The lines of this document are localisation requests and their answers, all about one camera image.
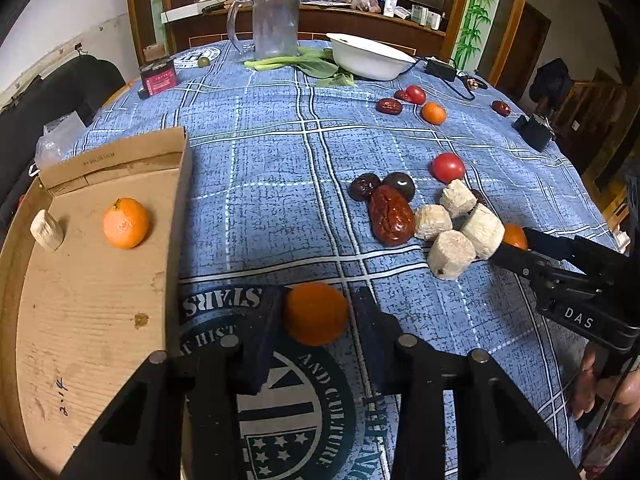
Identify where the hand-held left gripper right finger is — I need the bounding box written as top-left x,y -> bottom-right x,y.
352,285 -> 583,480

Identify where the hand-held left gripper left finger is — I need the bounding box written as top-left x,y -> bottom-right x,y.
60,285 -> 288,480

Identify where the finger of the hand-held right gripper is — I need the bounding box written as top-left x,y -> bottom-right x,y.
524,229 -> 640,293
490,243 -> 566,293

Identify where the orange mandarin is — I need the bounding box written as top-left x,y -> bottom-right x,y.
285,282 -> 349,347
501,224 -> 528,252
421,102 -> 447,126
103,197 -> 151,250

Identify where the pale sugarcane piece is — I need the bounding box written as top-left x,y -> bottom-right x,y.
439,180 -> 478,218
460,208 -> 506,260
30,209 -> 65,252
414,204 -> 453,241
427,230 -> 477,281

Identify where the large red tomato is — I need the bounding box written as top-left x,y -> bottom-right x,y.
431,152 -> 467,184

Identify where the large red date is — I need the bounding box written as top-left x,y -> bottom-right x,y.
368,185 -> 417,247

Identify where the cardboard box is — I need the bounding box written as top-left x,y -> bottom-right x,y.
0,126 -> 193,471

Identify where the person's right hand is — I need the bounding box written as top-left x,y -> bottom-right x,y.
571,347 -> 640,420

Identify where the small black device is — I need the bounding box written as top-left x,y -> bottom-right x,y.
512,112 -> 555,152

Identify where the brown wooden chair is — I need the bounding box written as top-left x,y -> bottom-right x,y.
552,67 -> 640,211

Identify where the dark plum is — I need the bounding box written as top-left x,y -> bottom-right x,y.
348,173 -> 383,202
382,172 -> 416,201

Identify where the blue plaid tablecloth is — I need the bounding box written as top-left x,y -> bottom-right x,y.
75,40 -> 631,480

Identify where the dark bag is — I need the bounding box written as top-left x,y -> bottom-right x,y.
531,58 -> 573,111

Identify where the black power adapter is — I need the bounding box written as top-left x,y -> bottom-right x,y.
425,59 -> 458,82

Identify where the white bowl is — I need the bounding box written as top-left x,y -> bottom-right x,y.
326,32 -> 417,81

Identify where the green leafy vegetable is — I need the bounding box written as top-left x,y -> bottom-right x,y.
243,46 -> 357,87

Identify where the dark jar with red label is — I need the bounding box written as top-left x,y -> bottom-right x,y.
138,57 -> 179,100

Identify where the wooden cabinet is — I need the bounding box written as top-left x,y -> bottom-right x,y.
125,0 -> 533,86

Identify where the clear glass pitcher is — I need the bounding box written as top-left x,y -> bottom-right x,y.
226,0 -> 302,59

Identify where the black leather sofa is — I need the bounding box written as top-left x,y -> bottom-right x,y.
0,55 -> 126,221

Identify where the flat white box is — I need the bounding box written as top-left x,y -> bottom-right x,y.
161,1 -> 231,23

